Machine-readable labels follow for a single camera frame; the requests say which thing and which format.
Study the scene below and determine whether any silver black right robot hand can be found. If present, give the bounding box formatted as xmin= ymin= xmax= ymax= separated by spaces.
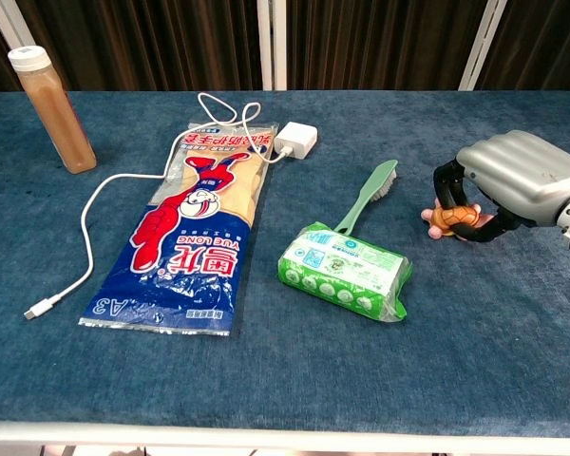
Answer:
xmin=432 ymin=129 xmax=570 ymax=244

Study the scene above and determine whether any orange pink turtle toy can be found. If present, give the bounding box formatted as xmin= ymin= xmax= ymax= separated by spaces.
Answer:
xmin=420 ymin=199 xmax=496 ymax=242

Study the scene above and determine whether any green wipes package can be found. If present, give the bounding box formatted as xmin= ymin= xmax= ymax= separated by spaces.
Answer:
xmin=277 ymin=220 xmax=414 ymax=325

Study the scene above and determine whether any white power adapter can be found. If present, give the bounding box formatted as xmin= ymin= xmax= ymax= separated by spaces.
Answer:
xmin=274 ymin=121 xmax=319 ymax=161

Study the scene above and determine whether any blue table cloth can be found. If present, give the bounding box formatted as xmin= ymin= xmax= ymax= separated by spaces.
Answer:
xmin=0 ymin=89 xmax=570 ymax=439

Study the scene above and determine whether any packaged rubber gloves bag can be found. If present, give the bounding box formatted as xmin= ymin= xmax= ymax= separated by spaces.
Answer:
xmin=78 ymin=122 xmax=279 ymax=337

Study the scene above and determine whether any dark brown curtain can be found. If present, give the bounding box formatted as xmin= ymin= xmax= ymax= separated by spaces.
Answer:
xmin=0 ymin=0 xmax=570 ymax=93

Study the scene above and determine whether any brown juice bottle white cap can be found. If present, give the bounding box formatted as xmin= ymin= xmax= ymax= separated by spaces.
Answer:
xmin=7 ymin=46 xmax=98 ymax=175

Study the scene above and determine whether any white metal frame post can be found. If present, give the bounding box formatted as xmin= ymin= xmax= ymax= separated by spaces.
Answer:
xmin=256 ymin=0 xmax=289 ymax=91
xmin=0 ymin=0 xmax=38 ymax=48
xmin=458 ymin=0 xmax=508 ymax=92

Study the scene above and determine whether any green handled scrub brush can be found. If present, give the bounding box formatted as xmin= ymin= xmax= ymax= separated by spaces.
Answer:
xmin=333 ymin=159 xmax=400 ymax=237

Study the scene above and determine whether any white usb charging cable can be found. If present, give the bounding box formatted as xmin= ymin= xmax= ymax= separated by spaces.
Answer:
xmin=23 ymin=91 xmax=295 ymax=321

